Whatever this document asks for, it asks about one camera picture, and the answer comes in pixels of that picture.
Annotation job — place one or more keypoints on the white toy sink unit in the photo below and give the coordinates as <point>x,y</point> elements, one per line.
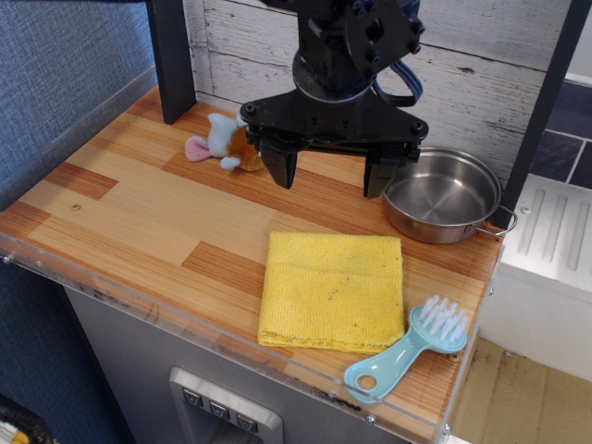
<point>539,303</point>

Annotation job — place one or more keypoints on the yellow cloth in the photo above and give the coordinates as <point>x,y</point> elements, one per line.
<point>332,292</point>

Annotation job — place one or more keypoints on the light blue dish brush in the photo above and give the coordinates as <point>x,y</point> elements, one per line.
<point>438,325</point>

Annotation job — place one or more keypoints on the dark right support post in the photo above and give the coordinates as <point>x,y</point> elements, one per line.
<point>571,31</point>

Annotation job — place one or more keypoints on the stainless steel pot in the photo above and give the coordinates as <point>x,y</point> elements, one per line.
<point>445,197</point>

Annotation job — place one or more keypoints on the silver dispenser button panel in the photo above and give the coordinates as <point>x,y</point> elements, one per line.
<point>209,413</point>

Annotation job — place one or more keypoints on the dark support post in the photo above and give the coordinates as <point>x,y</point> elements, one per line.
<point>571,31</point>
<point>172,57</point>

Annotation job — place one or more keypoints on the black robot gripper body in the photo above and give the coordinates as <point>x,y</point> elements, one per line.
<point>361,119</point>

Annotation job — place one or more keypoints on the clear acrylic table guard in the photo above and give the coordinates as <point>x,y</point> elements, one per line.
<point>185,319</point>

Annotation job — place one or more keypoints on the grey toy fridge cabinet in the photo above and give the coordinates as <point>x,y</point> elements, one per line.
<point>185,393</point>

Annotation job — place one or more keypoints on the stuffed elephant toy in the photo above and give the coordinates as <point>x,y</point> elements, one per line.
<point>226,141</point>

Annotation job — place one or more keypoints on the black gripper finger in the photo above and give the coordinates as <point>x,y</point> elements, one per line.
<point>280,159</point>
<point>380,168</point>

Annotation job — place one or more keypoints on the dark left support post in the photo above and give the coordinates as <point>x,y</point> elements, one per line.
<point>172,57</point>

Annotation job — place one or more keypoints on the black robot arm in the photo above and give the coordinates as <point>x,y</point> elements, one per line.
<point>344,41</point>

